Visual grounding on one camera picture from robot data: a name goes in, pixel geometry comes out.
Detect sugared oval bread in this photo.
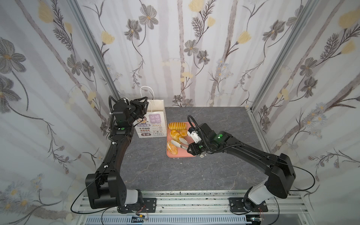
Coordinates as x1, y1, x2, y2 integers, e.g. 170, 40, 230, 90
166, 140, 178, 155

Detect white printed paper bag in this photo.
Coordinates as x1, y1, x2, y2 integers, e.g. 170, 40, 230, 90
135, 86, 167, 138

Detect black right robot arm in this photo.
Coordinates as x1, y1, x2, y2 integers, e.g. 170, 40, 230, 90
166, 115, 296, 212

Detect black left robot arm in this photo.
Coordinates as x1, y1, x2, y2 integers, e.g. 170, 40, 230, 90
85, 96, 149, 213

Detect long striped bread loaf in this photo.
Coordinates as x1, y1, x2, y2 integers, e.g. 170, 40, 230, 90
168, 122, 187, 130

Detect small round bun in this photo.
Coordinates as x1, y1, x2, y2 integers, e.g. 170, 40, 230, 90
179, 129, 188, 137

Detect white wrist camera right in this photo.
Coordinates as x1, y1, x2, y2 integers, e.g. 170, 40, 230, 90
187, 127, 202, 143

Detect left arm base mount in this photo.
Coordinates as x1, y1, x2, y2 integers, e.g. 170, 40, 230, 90
117, 198, 157, 214

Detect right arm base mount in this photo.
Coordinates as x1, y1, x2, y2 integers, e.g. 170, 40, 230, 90
228, 197, 269, 213

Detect white ventilated cable duct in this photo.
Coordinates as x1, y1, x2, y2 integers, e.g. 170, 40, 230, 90
80, 215, 251, 225

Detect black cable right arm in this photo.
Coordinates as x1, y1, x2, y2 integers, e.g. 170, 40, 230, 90
277, 157, 316, 225

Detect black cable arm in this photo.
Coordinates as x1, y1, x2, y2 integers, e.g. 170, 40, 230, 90
70, 168, 119, 215
277, 157, 316, 225

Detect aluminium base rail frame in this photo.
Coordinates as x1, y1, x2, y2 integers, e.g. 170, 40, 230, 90
74, 190, 314, 225

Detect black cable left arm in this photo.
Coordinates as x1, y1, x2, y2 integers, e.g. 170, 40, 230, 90
70, 168, 119, 215

